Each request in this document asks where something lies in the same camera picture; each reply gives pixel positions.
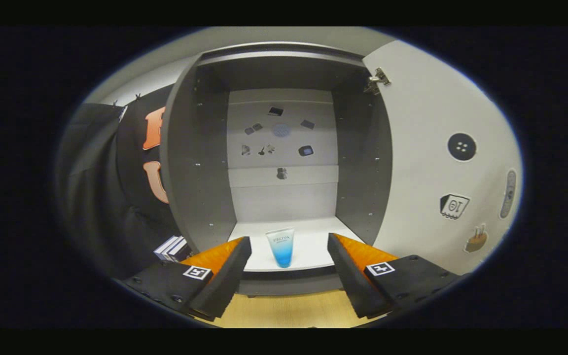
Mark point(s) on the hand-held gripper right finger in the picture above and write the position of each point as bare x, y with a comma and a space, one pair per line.
348, 276

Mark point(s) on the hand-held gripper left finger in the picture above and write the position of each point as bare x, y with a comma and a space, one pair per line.
230, 276

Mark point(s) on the blue and white cosmetic tube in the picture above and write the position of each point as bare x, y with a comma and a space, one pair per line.
281, 251

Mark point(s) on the white cabinet shelf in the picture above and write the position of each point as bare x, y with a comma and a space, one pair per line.
308, 246

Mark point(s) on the white spine book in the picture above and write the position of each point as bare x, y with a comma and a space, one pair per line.
172, 249

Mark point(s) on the blue spine book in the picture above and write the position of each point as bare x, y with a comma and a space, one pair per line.
161, 250

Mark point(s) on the dark grey cabinet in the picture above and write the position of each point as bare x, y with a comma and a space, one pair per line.
195, 172

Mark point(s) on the black backdrop cloth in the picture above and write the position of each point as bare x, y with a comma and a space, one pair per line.
96, 197

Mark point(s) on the grey oval door plate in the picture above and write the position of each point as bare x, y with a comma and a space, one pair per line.
508, 194

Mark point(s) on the white paper tag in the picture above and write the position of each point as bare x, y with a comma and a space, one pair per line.
123, 113

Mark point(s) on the metal door hinge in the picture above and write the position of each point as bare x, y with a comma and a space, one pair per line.
376, 80

